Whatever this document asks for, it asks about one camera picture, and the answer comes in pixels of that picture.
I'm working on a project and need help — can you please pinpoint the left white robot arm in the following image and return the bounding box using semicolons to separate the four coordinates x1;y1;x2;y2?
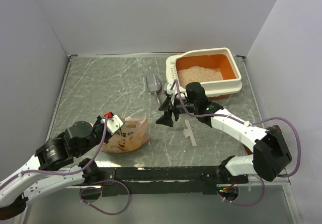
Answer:
1;113;124;215

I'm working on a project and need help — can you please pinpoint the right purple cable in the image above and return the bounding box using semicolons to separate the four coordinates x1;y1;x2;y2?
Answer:
171;80;301;206

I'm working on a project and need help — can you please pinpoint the aluminium frame rail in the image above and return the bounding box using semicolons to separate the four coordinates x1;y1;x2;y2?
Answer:
24;165;291;192

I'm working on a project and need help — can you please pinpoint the pink cat litter bag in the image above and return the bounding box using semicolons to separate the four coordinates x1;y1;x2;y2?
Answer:
101;116;150;154

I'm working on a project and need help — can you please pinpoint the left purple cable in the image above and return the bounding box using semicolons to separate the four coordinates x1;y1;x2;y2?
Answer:
0;115;131;215

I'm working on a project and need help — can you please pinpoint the brown dustpan brush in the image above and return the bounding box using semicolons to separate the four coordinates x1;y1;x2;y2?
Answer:
244;125;282;155

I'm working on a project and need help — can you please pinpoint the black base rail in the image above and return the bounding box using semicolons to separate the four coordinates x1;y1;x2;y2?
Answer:
80;166;250;199

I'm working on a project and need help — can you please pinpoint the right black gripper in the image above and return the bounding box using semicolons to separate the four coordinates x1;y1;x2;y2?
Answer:
155;95;198;127

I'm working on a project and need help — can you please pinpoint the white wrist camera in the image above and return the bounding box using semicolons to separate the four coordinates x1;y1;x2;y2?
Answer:
101;112;124;135
164;81;176;97

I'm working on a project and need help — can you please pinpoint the purple cable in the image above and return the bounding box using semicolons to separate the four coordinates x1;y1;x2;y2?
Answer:
171;80;301;206
0;115;131;215

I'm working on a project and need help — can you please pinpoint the cream orange litter box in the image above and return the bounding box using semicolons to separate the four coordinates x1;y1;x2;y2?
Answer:
166;47;242;98

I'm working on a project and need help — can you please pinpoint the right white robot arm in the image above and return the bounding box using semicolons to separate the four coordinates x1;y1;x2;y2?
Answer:
156;81;292;183

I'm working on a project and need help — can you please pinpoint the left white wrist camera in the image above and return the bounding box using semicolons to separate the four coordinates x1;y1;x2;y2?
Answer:
101;112;124;135

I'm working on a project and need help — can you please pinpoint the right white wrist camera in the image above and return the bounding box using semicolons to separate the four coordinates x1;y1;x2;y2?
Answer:
164;81;176;97

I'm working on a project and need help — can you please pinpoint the clear plastic bag clip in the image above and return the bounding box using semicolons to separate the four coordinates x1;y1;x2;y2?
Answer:
183;119;197;147

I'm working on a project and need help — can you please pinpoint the metal litter scoop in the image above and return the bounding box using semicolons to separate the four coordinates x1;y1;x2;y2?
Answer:
145;73;162;105

